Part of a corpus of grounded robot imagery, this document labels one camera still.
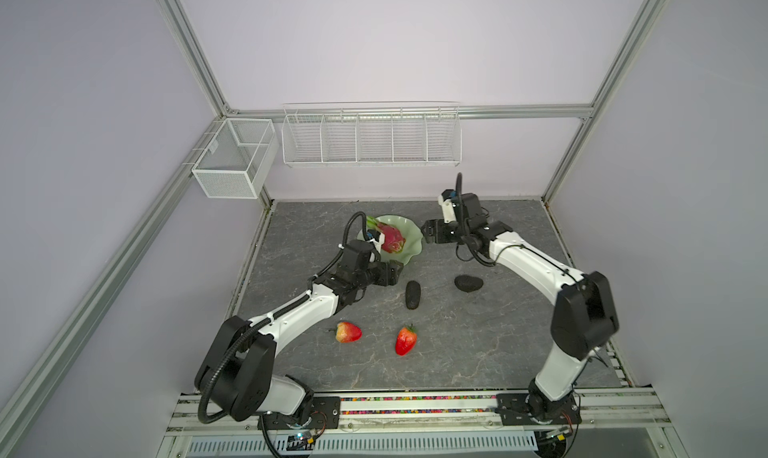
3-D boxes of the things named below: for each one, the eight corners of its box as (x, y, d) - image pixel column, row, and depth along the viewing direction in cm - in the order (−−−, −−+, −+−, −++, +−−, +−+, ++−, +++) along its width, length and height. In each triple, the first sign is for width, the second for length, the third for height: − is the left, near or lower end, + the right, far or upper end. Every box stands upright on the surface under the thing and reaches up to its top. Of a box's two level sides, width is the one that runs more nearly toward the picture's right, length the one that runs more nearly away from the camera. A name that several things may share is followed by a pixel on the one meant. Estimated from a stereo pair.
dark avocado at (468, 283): (455, 293, 97) (457, 287, 94) (454, 280, 100) (456, 274, 97) (481, 292, 97) (484, 287, 94) (479, 280, 100) (481, 274, 97)
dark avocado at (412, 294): (405, 311, 93) (405, 306, 90) (405, 285, 99) (405, 280, 96) (420, 311, 93) (421, 306, 90) (419, 285, 99) (420, 280, 96)
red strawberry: (393, 351, 85) (392, 346, 81) (402, 327, 90) (402, 321, 86) (409, 358, 84) (409, 353, 80) (417, 334, 89) (418, 327, 85)
